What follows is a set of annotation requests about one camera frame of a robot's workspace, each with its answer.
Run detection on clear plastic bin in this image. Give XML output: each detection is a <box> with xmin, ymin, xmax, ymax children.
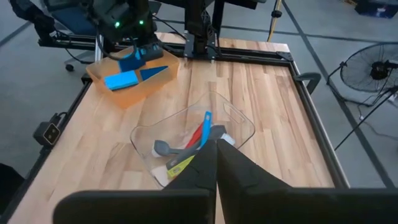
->
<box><xmin>129</xmin><ymin>90</ymin><xmax>256</xmax><ymax>189</ymax></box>

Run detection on blue dish brush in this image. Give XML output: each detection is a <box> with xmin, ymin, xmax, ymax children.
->
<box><xmin>198</xmin><ymin>111</ymin><xmax>213</xmax><ymax>149</ymax></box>

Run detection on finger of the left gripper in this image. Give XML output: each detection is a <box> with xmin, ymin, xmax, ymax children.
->
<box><xmin>139</xmin><ymin>42</ymin><xmax>165</xmax><ymax>62</ymax></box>

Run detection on blue office chair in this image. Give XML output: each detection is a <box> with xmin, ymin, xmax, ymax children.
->
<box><xmin>43</xmin><ymin>0</ymin><xmax>99</xmax><ymax>73</ymax></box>

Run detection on thin black hanging cable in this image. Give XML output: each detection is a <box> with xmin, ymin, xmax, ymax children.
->
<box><xmin>334</xmin><ymin>88</ymin><xmax>398</xmax><ymax>152</ymax></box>

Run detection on black floor fan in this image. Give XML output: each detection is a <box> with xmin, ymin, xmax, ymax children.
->
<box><xmin>326</xmin><ymin>42</ymin><xmax>398</xmax><ymax>107</ymax></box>

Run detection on green dish brush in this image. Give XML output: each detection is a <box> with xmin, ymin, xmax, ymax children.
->
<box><xmin>150</xmin><ymin>154</ymin><xmax>196</xmax><ymax>187</ymax></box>

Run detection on orange translucent plastic bin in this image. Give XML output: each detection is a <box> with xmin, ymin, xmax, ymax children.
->
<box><xmin>86</xmin><ymin>46</ymin><xmax>181</xmax><ymax>110</ymax></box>

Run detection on blue scrub sponge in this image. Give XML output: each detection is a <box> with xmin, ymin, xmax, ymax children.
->
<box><xmin>139</xmin><ymin>65</ymin><xmax>169</xmax><ymax>82</ymax></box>
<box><xmin>103</xmin><ymin>70</ymin><xmax>140</xmax><ymax>91</ymax></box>

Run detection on red dish brush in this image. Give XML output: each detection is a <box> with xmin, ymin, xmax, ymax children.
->
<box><xmin>185</xmin><ymin>123</ymin><xmax>205</xmax><ymax>149</ymax></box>

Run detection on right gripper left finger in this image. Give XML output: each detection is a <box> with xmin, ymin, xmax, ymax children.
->
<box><xmin>52</xmin><ymin>139</ymin><xmax>218</xmax><ymax>224</ymax></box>

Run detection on dark grey dish brush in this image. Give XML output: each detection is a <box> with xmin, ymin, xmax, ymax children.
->
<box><xmin>151</xmin><ymin>139</ymin><xmax>200</xmax><ymax>158</ymax></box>
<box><xmin>165</xmin><ymin>124</ymin><xmax>236</xmax><ymax>170</ymax></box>

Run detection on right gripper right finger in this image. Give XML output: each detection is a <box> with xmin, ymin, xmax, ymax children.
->
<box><xmin>216</xmin><ymin>139</ymin><xmax>398</xmax><ymax>224</ymax></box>

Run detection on black floor equipment case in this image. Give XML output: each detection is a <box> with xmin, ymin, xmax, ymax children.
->
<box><xmin>354</xmin><ymin>0</ymin><xmax>398</xmax><ymax>19</ymax></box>

